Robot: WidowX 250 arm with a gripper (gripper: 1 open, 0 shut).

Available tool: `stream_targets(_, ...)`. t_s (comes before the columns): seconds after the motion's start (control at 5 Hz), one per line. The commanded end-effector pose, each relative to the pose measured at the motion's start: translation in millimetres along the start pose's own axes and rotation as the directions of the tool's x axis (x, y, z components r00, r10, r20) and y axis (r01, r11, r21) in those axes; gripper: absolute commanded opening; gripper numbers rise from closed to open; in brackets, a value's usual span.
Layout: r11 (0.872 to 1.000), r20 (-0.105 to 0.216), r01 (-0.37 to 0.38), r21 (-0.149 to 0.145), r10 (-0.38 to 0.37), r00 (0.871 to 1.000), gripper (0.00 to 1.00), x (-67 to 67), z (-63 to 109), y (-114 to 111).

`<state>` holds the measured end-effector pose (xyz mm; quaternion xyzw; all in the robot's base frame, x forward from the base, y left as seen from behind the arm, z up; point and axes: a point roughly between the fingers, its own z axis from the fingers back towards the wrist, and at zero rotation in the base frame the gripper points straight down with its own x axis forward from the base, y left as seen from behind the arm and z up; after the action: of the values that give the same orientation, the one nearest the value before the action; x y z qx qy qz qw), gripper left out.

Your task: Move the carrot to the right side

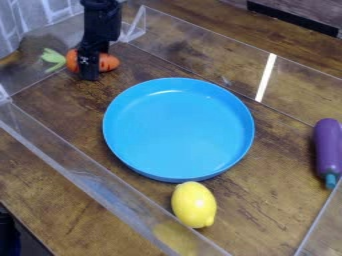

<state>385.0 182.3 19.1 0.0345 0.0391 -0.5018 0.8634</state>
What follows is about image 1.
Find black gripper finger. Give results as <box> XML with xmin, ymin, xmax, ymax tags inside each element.
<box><xmin>78</xmin><ymin>47</ymin><xmax>107</xmax><ymax>81</ymax></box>

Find clear acrylic enclosure wall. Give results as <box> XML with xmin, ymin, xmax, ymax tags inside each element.
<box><xmin>0</xmin><ymin>0</ymin><xmax>342</xmax><ymax>256</ymax></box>

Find yellow toy lemon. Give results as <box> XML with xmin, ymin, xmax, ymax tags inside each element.
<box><xmin>172</xmin><ymin>181</ymin><xmax>218</xmax><ymax>228</ymax></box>

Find blue round plate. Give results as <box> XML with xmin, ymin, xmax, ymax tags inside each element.
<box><xmin>103</xmin><ymin>78</ymin><xmax>256</xmax><ymax>183</ymax></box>

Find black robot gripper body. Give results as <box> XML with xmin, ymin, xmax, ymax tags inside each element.
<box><xmin>81</xmin><ymin>0</ymin><xmax>122</xmax><ymax>49</ymax></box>

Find purple toy eggplant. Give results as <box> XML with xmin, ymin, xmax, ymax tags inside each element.
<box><xmin>315</xmin><ymin>118</ymin><xmax>342</xmax><ymax>189</ymax></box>

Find orange toy carrot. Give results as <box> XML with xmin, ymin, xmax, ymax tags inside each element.
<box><xmin>41</xmin><ymin>48</ymin><xmax>121</xmax><ymax>73</ymax></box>

